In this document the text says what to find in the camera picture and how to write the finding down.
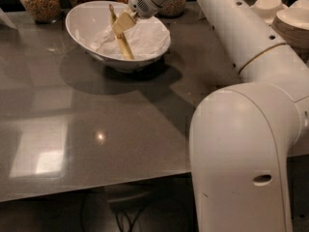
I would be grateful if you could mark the stack of small paper bowls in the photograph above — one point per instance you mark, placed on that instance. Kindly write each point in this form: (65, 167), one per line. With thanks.
(267, 9)

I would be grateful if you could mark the white card at left edge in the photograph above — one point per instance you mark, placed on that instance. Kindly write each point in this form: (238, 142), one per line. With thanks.
(4, 20)

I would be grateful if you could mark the yellow banana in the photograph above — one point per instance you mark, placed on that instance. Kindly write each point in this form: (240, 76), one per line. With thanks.
(121, 39)

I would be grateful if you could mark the large white bowl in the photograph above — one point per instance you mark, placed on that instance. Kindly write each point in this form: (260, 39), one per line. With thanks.
(85, 21)

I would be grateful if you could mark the glass cereal jar far left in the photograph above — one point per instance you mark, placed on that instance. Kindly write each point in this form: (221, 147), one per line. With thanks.
(43, 11)

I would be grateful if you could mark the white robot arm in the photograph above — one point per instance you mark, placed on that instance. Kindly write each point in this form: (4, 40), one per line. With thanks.
(241, 135)

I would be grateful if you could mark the white crumpled paper liner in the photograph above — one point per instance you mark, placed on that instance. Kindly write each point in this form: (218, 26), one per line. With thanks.
(147, 39)

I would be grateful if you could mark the glass cereal jar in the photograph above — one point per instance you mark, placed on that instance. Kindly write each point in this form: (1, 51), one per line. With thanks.
(43, 11)
(172, 8)

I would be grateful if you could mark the stack of paper plates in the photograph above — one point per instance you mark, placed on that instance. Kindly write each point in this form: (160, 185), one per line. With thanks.
(292, 25)

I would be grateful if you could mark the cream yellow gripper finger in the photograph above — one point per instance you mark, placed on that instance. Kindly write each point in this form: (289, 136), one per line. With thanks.
(124, 21)

